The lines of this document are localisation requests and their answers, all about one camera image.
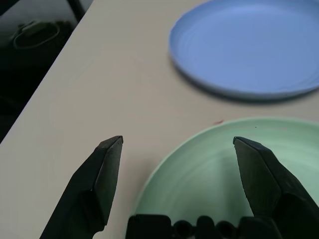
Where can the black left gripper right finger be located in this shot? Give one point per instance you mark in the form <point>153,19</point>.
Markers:
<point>264,179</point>

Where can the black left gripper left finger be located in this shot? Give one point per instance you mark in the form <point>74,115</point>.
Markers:
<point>94,186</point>

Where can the light green plate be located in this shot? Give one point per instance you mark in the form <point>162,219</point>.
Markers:
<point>204,174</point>

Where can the light blue plate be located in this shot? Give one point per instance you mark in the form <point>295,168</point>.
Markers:
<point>244,49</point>

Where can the white power adapter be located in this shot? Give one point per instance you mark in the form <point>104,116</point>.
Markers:
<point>31,27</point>

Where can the beige side table black frame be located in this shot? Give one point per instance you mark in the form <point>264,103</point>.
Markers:
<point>77,8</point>

